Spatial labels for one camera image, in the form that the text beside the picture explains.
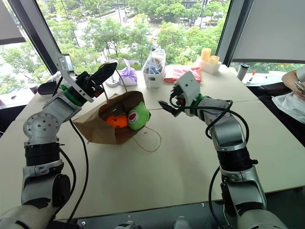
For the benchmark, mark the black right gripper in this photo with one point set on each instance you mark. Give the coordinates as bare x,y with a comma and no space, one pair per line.
175,95

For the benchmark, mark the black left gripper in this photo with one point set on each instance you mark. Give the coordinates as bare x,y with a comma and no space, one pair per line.
87,84

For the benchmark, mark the brown paper bag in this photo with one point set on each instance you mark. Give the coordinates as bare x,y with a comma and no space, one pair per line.
95,128

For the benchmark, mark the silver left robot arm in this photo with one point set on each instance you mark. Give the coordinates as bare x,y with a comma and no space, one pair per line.
43,124

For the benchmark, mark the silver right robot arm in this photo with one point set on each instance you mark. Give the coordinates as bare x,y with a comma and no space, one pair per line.
233,143

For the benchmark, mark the green plush toy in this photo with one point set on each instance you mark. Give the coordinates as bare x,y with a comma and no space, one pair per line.
138,117

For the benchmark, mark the orange plush toy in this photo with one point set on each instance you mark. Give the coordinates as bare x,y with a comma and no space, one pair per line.
116,121

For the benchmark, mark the person's hand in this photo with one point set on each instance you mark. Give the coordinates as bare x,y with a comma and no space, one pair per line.
300,91

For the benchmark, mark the white round dish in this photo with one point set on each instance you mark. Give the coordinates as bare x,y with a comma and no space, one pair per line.
112,81

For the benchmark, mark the purple wrapped gift pouch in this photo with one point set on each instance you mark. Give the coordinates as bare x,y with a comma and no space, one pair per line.
128,76

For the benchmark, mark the red plastic bags stack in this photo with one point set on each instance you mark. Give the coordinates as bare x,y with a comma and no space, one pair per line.
181,72

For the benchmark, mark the white bin with packets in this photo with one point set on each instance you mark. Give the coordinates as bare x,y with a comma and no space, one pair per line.
153,71

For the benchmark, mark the white rectangular box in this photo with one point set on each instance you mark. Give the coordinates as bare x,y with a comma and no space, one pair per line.
209,65

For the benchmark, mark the black oval object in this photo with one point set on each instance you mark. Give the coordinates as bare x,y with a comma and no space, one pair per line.
47,88

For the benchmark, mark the tall yellow cup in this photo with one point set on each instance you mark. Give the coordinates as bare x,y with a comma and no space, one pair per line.
206,54

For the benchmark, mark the short yellow cup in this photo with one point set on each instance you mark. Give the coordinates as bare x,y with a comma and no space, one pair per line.
214,60

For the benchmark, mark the white tumbler with black lid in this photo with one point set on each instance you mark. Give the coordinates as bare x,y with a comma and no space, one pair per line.
243,71

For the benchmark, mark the marker pen with red cap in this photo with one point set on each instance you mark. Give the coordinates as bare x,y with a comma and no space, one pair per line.
250,78

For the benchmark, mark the grey roller blind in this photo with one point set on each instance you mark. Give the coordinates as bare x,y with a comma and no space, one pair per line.
271,31
9,21

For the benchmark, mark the grey rounded shape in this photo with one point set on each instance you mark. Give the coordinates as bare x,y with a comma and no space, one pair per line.
182,223
130,225

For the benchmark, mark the seated person in white shirt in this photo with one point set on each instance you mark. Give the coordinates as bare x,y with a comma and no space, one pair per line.
290,102

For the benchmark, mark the smartphone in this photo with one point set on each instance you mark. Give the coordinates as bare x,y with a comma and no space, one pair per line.
300,85

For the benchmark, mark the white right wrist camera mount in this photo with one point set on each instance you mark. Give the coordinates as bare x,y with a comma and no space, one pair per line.
189,90

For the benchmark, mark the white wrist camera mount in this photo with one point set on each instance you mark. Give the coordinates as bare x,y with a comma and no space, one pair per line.
189,90
71,83

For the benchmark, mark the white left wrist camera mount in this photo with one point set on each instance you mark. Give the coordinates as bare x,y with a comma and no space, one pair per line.
71,83

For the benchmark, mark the dark window frame post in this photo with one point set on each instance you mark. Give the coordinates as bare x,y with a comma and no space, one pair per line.
33,31
228,31

